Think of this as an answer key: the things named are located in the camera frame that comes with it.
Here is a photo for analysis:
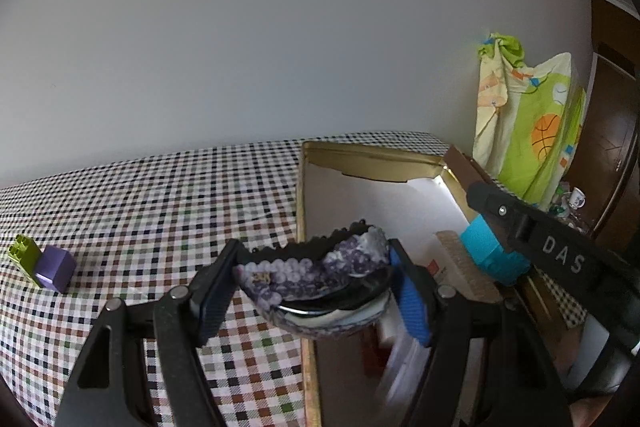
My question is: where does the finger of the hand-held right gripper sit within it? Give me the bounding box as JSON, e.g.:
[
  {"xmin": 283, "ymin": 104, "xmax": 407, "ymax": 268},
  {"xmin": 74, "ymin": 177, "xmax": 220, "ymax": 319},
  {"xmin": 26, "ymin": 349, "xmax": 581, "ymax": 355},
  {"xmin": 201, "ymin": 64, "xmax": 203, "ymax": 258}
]
[{"xmin": 460, "ymin": 182, "xmax": 532, "ymax": 285}]

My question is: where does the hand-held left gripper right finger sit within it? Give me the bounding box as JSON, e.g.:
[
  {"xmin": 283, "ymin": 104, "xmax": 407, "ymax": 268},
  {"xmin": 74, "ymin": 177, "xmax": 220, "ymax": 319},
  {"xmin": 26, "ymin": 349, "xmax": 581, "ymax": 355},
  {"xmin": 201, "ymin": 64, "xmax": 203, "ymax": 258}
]
[{"xmin": 387, "ymin": 239, "xmax": 571, "ymax": 427}]

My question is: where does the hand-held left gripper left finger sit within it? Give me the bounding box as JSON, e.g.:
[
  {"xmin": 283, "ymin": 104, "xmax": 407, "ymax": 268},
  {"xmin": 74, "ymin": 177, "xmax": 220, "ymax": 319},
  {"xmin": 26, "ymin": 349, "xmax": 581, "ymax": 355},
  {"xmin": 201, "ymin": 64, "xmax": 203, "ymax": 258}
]
[{"xmin": 55, "ymin": 239, "xmax": 243, "ymax": 427}]

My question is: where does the cork-topped white block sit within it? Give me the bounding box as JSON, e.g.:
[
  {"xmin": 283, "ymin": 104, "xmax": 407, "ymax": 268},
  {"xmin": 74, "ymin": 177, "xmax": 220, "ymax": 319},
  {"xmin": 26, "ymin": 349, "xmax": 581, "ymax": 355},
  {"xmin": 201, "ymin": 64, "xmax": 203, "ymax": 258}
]
[{"xmin": 435, "ymin": 229, "xmax": 502, "ymax": 303}]

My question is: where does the purple sequin pouch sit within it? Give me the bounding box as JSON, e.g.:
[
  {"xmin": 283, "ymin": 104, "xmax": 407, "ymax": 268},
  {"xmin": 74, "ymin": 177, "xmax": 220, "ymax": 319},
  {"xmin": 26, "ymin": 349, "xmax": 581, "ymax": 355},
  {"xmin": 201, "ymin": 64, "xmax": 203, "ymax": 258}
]
[{"xmin": 232, "ymin": 219, "xmax": 396, "ymax": 340}]

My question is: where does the gold cardboard box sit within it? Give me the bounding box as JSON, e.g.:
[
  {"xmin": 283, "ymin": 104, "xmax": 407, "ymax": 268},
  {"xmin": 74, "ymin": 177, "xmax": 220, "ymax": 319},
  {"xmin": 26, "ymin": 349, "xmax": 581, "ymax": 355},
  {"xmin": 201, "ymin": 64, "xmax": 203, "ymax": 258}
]
[{"xmin": 296, "ymin": 139, "xmax": 506, "ymax": 427}]

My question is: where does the checked tablecloth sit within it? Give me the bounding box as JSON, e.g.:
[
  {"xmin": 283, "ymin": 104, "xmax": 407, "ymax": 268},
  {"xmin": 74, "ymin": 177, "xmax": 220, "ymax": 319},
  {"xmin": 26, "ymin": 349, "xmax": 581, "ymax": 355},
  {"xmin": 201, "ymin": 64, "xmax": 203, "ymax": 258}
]
[{"xmin": 0, "ymin": 131, "xmax": 591, "ymax": 427}]

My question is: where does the green printed cloth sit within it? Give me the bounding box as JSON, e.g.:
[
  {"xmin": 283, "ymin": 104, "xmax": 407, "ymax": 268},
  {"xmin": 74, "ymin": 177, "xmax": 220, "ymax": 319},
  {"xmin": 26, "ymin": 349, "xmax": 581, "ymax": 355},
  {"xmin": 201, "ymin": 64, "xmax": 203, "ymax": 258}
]
[{"xmin": 472, "ymin": 33, "xmax": 587, "ymax": 212}]

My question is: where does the dark wooden door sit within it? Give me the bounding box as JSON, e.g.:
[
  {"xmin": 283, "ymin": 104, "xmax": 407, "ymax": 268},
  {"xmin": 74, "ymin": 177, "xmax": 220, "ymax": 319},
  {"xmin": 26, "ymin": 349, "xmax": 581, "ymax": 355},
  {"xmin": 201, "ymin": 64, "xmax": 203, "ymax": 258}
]
[{"xmin": 575, "ymin": 0, "xmax": 640, "ymax": 258}]

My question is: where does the purple block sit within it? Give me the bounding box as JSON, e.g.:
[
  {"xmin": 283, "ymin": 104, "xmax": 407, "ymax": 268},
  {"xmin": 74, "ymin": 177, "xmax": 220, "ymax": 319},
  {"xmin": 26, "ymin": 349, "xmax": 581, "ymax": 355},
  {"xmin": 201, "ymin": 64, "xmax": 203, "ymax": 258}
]
[{"xmin": 35, "ymin": 245, "xmax": 77, "ymax": 294}]

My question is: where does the green toy brick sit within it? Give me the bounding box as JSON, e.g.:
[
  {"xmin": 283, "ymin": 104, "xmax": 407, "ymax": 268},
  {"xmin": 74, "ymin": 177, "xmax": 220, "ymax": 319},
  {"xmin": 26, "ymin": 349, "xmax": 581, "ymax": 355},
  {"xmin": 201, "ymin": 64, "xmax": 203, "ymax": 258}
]
[{"xmin": 7, "ymin": 233, "xmax": 43, "ymax": 289}]

